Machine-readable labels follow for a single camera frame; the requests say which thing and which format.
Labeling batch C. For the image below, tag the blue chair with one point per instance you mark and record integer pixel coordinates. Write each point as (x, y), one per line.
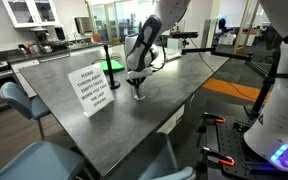
(43, 160)
(159, 161)
(17, 98)

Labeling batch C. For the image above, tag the white printed sign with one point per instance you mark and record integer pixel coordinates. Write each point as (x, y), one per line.
(92, 88)

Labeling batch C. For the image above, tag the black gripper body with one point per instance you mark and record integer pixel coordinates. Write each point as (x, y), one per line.
(135, 78)

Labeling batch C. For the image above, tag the paper towel dispenser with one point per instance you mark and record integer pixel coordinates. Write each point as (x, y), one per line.
(83, 25)

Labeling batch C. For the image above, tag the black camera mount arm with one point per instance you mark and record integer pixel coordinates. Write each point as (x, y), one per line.
(269, 77)

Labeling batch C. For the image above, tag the clear plastic bag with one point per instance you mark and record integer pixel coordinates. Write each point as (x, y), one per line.
(139, 91)

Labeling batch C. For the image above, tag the black camera on mount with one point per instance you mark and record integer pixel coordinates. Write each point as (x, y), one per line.
(185, 35)

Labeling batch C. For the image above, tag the upper orange-tipped clamp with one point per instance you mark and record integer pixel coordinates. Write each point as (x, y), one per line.
(207, 118)

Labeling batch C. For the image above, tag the lower orange-tipped clamp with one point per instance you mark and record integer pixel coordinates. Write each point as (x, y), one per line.
(206, 152)

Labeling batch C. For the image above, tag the white wall cabinet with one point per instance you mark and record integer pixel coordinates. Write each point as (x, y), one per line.
(31, 13)

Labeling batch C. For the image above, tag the orange-tipped clamp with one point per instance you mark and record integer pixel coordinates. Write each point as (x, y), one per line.
(207, 118)
(206, 152)

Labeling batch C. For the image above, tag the blue chair bottom centre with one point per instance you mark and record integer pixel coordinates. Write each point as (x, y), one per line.
(159, 161)

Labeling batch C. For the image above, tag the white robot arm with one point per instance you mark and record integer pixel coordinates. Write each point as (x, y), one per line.
(268, 136)

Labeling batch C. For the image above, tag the coffee maker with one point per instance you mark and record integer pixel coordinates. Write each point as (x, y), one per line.
(40, 35)

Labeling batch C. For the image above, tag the black post stand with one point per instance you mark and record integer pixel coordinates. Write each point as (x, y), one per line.
(113, 84)

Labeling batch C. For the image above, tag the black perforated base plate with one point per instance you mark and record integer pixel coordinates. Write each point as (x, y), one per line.
(248, 165)

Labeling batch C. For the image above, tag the blue chair upper left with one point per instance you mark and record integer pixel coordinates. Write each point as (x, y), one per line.
(17, 98)

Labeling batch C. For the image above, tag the blue chair lower left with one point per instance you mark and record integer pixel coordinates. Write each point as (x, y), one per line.
(43, 160)

